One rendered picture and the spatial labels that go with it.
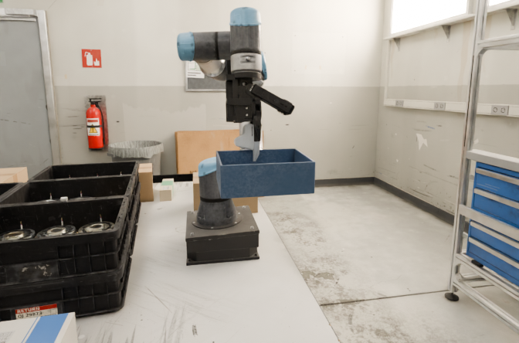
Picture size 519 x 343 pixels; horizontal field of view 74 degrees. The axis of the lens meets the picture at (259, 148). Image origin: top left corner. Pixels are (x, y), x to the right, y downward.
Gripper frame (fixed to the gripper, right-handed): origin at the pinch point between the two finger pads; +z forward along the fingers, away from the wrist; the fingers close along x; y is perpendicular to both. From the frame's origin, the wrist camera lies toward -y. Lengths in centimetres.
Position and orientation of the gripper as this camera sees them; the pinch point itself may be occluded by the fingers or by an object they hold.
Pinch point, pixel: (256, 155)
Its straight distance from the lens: 84.9
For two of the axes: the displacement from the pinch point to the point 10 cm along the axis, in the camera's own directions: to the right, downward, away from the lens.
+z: 0.2, 10.0, 0.4
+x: 1.5, 0.3, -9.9
